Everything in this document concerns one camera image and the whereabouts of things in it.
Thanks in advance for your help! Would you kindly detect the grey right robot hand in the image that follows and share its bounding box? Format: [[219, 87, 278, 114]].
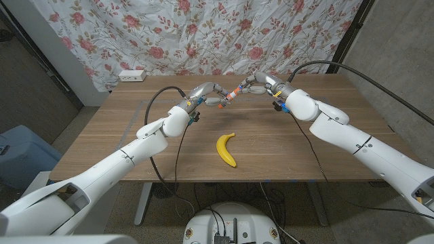
[[237, 71, 296, 99]]

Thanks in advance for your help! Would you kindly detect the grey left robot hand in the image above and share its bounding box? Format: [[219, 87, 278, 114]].
[[178, 81, 232, 114]]

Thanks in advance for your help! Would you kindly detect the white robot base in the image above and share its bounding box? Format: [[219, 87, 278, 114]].
[[182, 202, 281, 244]]

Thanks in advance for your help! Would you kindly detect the yellow toy banana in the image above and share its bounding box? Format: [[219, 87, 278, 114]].
[[216, 132, 237, 168]]

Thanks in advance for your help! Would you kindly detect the floral backdrop cloth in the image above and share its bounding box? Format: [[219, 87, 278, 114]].
[[30, 0, 363, 93]]

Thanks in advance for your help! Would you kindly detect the white power strip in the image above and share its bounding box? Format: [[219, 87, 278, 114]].
[[118, 69, 147, 83]]

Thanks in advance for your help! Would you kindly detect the black backdrop stand pole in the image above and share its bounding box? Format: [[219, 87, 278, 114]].
[[325, 0, 376, 75]]

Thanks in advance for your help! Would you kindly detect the grey table leg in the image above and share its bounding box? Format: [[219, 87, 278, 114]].
[[134, 182, 153, 227], [307, 182, 329, 227]]

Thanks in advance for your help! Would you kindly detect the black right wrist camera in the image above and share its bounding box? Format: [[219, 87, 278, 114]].
[[273, 98, 291, 114]]

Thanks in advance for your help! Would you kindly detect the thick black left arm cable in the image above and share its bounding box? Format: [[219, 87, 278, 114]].
[[144, 85, 196, 216]]

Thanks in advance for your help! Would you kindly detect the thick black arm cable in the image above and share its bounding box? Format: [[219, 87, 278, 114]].
[[287, 60, 434, 125], [144, 85, 196, 216]]

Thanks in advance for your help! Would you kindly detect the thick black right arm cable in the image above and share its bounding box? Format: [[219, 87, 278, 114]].
[[287, 60, 434, 125]]

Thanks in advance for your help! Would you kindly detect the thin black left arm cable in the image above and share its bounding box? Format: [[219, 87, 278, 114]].
[[173, 124, 189, 186]]

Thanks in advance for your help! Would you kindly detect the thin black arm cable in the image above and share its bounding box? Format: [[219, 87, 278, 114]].
[[289, 113, 434, 220], [173, 124, 189, 186]]

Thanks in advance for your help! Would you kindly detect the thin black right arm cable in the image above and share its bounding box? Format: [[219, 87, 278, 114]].
[[289, 113, 434, 220]]

